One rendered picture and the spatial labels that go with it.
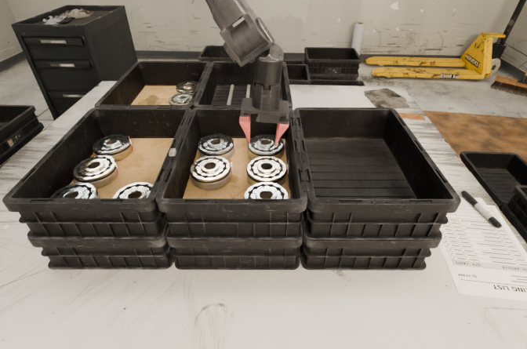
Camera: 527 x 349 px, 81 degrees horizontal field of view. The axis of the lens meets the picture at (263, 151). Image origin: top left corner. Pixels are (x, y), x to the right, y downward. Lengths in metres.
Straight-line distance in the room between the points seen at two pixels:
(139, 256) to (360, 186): 0.56
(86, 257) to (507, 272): 0.98
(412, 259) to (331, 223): 0.25
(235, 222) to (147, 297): 0.27
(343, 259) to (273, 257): 0.16
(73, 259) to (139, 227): 0.21
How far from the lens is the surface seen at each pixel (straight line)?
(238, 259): 0.76
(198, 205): 0.62
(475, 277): 0.92
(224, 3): 0.62
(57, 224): 0.79
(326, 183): 0.81
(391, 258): 0.81
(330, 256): 0.75
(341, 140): 0.98
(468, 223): 1.04
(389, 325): 0.77
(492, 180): 2.06
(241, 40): 0.61
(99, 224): 0.75
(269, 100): 0.65
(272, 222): 0.65
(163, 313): 0.76
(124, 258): 0.81
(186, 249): 0.75
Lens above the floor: 1.36
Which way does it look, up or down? 36 degrees down
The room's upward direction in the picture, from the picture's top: straight up
